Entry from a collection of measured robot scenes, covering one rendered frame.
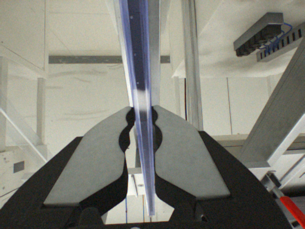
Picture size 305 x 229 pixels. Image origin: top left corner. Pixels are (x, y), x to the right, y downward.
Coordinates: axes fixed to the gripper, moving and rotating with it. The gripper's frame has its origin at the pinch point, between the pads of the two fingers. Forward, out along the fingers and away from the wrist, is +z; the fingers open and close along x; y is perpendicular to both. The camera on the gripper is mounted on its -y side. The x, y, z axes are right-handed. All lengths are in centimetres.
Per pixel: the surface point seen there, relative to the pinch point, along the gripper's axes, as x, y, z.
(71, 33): -72, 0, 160
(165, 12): 2.6, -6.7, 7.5
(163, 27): 2.5, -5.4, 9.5
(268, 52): 50, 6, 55
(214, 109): 86, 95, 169
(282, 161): 26.1, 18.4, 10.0
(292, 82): 21.5, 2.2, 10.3
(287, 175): 30.2, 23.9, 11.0
